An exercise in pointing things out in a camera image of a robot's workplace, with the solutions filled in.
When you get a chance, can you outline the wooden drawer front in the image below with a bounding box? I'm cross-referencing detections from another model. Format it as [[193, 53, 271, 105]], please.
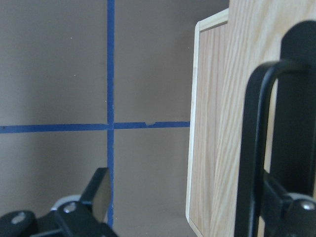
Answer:
[[210, 0, 316, 237]]

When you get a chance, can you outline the light wooden drawer cabinet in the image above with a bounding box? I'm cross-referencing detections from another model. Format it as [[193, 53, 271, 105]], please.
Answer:
[[186, 9, 229, 237]]

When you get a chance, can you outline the black metal drawer handle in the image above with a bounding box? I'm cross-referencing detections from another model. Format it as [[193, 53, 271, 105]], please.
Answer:
[[234, 20, 316, 237]]

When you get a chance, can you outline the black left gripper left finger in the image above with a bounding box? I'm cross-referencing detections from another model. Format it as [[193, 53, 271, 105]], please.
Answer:
[[0, 167, 117, 237]]

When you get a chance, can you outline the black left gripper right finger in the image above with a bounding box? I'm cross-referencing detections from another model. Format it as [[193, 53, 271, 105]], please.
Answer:
[[260, 172, 316, 237]]

